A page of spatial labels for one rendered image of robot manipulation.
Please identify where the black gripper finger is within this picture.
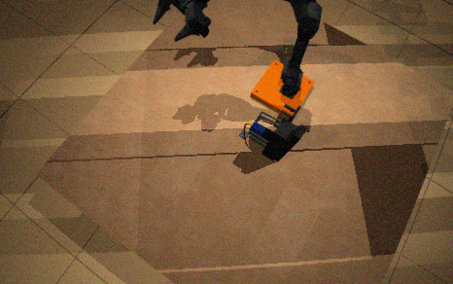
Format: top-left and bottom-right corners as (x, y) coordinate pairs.
(174, 25), (200, 42)
(153, 0), (171, 24)

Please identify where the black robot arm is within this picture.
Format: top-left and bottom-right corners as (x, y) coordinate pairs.
(181, 0), (323, 99)

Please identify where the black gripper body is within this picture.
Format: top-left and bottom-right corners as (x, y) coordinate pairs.
(162, 0), (209, 38)

